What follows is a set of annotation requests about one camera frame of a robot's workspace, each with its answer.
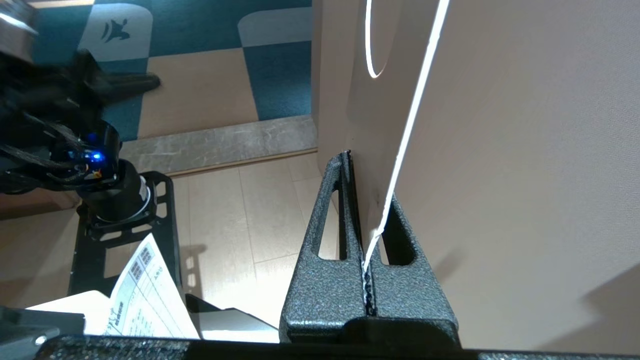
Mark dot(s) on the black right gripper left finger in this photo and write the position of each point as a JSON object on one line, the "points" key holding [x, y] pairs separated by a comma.
{"points": [[320, 300]]}

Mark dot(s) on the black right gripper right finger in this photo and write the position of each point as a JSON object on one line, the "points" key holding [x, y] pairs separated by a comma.
{"points": [[410, 295]]}

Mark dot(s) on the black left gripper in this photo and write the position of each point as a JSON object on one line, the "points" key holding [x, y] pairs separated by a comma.
{"points": [[85, 85]]}

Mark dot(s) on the blue and white door hanger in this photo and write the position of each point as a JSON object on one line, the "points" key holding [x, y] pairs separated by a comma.
{"points": [[380, 125]]}

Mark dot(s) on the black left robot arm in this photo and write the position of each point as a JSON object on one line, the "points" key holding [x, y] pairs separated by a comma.
{"points": [[30, 130]]}

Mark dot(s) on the beige room door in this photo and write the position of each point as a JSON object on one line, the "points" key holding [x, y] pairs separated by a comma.
{"points": [[525, 150]]}

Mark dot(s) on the white robot torso panel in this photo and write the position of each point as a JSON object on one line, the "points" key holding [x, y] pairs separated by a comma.
{"points": [[235, 325]]}

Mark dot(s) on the black robot chassis part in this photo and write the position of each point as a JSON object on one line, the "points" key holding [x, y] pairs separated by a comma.
{"points": [[120, 200]]}

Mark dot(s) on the white printed paper sheet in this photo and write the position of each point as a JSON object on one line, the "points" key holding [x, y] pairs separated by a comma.
{"points": [[145, 295]]}

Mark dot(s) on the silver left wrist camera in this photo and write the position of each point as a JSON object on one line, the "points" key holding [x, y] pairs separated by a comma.
{"points": [[12, 30]]}

